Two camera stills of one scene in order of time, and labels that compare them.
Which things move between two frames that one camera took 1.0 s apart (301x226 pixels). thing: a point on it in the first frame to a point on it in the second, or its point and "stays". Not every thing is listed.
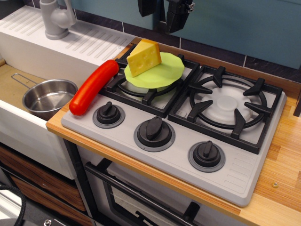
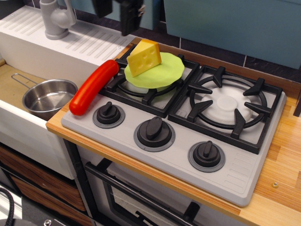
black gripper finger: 178,12 to 131,12
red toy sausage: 85,93 stays
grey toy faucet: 57,21 stays
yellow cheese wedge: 146,55 stays
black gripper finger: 146,7 to 102,7
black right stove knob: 206,157 stays
